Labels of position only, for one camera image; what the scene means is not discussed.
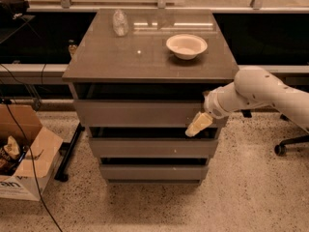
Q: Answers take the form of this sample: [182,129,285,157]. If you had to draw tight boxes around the black table leg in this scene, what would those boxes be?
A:
[241,110,252,118]
[54,124,84,182]

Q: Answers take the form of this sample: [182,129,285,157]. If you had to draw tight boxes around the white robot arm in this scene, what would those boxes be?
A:
[185,66,309,137]

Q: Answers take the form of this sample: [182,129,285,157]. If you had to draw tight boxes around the small yellow bottle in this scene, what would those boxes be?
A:
[68,40,78,56]

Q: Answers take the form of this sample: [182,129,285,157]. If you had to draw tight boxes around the grey drawer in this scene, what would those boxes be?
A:
[89,138,218,158]
[73,100,229,129]
[99,165,209,181]

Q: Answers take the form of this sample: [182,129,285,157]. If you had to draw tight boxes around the open cardboard box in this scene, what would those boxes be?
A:
[0,104,63,201]

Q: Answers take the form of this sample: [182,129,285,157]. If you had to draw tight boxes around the snack bag in box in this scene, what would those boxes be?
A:
[0,136,21,175]

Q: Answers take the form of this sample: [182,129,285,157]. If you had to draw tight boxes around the black bag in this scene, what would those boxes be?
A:
[0,0,29,22]

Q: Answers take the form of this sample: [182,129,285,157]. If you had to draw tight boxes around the black table leg left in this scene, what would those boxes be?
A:
[54,124,84,182]

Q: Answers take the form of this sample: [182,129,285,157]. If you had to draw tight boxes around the white paper bowl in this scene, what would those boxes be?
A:
[166,34,208,60]

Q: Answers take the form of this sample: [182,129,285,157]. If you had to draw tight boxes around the clear plastic bottle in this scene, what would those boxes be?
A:
[113,10,128,37]

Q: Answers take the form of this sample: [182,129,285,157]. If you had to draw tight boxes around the grey top drawer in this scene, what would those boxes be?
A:
[73,100,229,129]

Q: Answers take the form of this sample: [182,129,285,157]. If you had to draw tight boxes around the grey drawer cabinet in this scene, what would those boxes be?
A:
[63,9,239,184]

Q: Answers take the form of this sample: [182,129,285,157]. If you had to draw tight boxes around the grey bottom drawer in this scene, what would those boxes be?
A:
[99,165,209,181]

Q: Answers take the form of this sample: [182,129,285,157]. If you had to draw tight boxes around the black cable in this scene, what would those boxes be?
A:
[0,64,64,232]

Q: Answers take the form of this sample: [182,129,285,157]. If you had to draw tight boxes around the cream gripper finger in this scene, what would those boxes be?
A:
[185,112,213,137]

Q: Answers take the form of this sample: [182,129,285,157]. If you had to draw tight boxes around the black table leg right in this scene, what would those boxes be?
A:
[241,110,252,118]

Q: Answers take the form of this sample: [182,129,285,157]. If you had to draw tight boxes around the black office chair base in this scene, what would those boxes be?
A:
[274,135,309,157]

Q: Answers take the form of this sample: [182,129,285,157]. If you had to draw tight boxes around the grey middle drawer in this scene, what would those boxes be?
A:
[89,138,218,158]

